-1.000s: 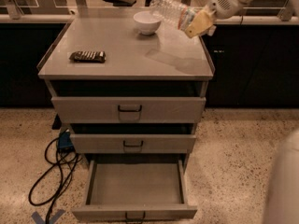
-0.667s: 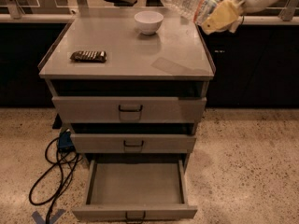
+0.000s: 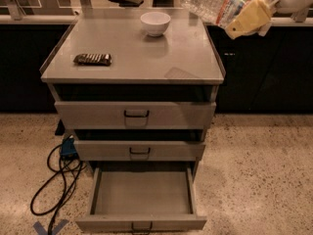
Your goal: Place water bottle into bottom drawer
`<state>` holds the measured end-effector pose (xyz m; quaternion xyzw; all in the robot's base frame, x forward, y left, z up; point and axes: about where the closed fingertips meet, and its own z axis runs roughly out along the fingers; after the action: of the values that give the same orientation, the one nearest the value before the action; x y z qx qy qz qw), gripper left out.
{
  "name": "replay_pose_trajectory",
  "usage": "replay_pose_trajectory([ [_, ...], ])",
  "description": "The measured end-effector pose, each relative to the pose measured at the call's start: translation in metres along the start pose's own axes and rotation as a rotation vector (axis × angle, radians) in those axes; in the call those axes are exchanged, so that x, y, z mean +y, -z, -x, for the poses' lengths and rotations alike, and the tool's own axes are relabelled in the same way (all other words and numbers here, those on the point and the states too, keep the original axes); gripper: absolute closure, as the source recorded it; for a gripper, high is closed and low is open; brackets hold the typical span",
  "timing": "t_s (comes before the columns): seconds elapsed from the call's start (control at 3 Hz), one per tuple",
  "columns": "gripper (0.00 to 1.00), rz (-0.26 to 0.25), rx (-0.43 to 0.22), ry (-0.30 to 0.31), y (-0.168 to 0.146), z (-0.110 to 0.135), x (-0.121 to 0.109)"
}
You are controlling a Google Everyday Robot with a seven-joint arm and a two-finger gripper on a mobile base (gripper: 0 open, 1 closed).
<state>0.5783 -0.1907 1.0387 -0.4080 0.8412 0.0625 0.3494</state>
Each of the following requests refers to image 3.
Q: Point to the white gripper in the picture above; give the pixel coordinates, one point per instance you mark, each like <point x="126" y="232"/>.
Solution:
<point x="259" y="12"/>

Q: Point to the clear plastic water bottle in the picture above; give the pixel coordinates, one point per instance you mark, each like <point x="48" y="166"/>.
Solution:
<point x="217" y="12"/>

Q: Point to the grey drawer cabinet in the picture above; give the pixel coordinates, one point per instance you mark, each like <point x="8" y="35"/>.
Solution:
<point x="178" y="66"/>

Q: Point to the grey top drawer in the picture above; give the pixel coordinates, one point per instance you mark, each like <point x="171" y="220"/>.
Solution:
<point x="131" y="115"/>

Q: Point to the grey middle drawer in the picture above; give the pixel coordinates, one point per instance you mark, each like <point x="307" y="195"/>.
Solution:
<point x="139" y="150"/>

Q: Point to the grey open bottom drawer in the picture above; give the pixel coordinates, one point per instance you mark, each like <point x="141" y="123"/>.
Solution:
<point x="142" y="198"/>

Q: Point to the white ceramic bowl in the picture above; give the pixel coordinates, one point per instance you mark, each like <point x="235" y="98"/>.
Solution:
<point x="155" y="23"/>

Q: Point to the black office chair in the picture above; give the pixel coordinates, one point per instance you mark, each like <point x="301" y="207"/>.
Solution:
<point x="128" y="3"/>

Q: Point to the dark striped snack bar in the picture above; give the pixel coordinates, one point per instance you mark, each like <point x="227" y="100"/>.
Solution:
<point x="93" y="59"/>

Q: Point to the blue power box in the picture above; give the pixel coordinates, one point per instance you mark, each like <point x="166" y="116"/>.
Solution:
<point x="67" y="149"/>

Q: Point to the glass partition with frame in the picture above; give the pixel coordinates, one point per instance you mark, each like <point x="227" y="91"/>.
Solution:
<point x="65" y="0"/>

